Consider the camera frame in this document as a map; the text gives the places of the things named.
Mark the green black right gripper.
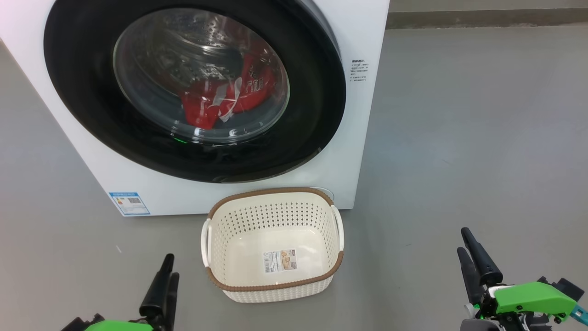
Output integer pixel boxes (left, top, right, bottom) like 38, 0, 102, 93
457, 227, 586, 331

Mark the blue energy label sticker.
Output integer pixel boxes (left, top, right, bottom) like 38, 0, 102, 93
109, 192, 151, 216

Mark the stainless steel washing machine drum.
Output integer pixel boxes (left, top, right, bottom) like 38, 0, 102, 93
114, 8, 291, 141

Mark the white front-load washing machine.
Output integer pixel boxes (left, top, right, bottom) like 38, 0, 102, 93
0, 0, 390, 217

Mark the black round glass washer door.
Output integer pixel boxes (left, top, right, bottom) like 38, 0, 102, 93
44, 0, 346, 183

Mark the red white sports jersey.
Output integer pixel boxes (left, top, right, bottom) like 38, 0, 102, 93
180, 54, 276, 130

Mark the paper product label sticker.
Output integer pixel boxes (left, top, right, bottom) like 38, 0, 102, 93
263, 249, 298, 274

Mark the cream perforated basket brown rim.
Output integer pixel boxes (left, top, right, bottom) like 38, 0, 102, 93
201, 187, 345, 303

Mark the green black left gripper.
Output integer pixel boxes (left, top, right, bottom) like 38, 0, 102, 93
60, 254, 180, 331

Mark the round white filter cover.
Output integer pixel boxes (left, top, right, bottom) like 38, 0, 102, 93
310, 186, 335, 202

